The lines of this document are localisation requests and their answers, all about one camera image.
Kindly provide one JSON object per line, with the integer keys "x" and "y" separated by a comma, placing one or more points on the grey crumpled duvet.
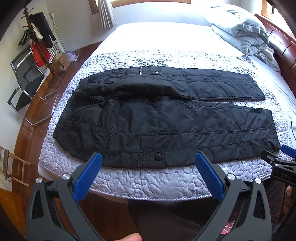
{"x": 242, "y": 30}

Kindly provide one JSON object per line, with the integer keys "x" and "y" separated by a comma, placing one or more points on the wooden folding stool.
{"x": 13, "y": 167}

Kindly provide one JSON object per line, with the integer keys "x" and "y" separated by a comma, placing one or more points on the wooden coat rack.
{"x": 34, "y": 37}

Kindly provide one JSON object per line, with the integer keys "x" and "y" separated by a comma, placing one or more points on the lilac plastic bag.
{"x": 71, "y": 56}

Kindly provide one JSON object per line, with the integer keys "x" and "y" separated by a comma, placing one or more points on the red hanging bag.
{"x": 38, "y": 54}

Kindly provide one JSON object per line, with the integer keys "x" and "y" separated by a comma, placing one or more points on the black hanging jacket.
{"x": 41, "y": 23}

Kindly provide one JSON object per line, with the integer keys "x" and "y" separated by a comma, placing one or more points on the white drying rack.
{"x": 58, "y": 46}

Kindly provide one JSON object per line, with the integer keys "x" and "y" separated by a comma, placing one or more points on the white window curtain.
{"x": 107, "y": 14}

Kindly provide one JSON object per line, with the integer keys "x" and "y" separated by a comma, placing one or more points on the dark wooden headboard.
{"x": 284, "y": 45}

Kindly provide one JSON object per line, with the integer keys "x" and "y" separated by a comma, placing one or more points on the black chrome chair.
{"x": 29, "y": 78}

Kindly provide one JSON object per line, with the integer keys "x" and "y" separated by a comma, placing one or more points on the black quilted pants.
{"x": 159, "y": 117}

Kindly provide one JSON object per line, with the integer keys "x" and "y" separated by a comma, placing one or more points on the person's left hand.
{"x": 132, "y": 237}

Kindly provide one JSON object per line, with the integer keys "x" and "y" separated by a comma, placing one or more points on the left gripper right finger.
{"x": 243, "y": 210}

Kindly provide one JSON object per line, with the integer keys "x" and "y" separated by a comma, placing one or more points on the person's right hand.
{"x": 289, "y": 199}

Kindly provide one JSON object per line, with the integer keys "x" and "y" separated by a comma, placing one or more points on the cardboard box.
{"x": 60, "y": 63}

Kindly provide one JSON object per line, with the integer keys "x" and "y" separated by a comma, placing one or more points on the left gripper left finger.
{"x": 43, "y": 221}

